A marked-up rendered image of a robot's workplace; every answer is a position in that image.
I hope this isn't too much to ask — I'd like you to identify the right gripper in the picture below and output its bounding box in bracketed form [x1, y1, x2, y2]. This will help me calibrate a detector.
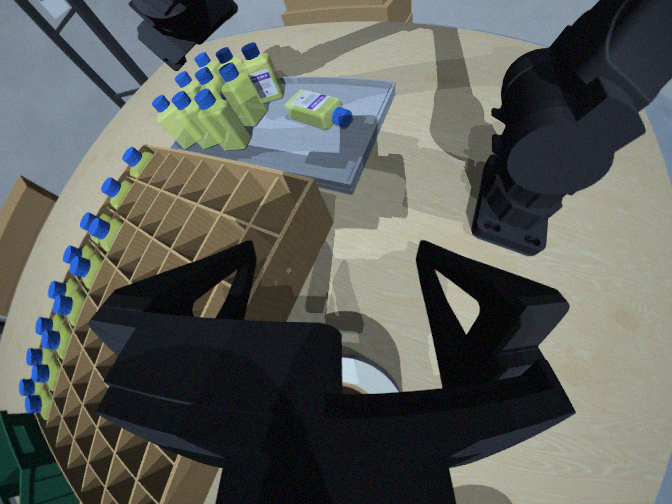
[137, 0, 238, 71]

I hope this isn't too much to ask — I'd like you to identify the green crate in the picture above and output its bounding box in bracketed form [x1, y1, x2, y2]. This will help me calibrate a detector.
[0, 410, 80, 504]

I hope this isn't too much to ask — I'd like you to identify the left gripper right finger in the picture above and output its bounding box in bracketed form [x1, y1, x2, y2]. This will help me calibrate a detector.
[416, 240, 570, 388]

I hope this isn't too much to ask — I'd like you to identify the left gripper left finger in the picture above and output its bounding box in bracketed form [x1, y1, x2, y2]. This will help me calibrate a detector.
[103, 240, 257, 320]

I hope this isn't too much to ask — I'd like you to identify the tan cardboard carton with grid dividers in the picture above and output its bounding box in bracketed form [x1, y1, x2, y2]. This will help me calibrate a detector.
[34, 144, 334, 504]

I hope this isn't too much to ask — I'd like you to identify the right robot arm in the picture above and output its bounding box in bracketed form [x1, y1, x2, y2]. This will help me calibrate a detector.
[129, 0, 672, 255]

